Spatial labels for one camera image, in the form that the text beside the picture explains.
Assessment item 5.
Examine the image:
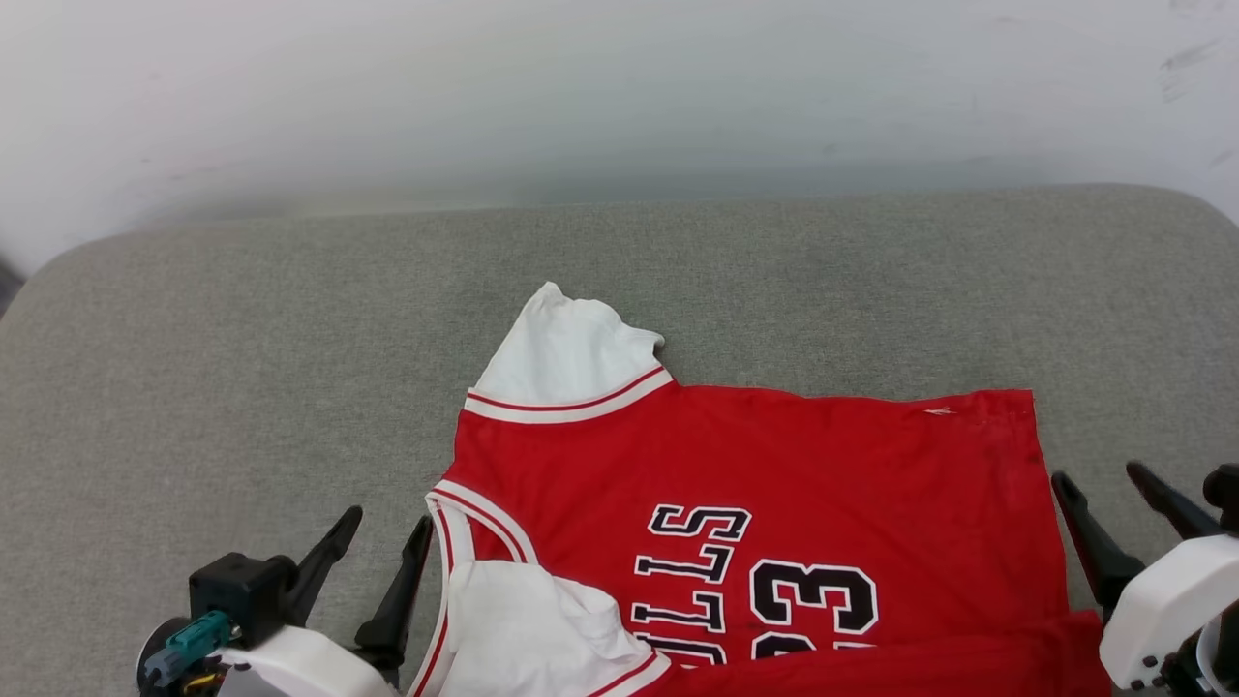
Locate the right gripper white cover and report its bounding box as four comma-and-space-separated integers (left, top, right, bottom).
1050, 460, 1239, 697

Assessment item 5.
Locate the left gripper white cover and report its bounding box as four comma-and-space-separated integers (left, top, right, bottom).
135, 504, 436, 697

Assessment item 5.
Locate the grey fabric sofa seat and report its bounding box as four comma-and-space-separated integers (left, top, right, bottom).
0, 184, 1239, 697

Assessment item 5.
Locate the teal cable connector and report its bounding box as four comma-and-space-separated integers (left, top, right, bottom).
144, 611, 234, 684

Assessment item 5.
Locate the red Bulls basketball jersey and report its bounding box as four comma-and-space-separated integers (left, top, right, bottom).
406, 281, 1114, 697

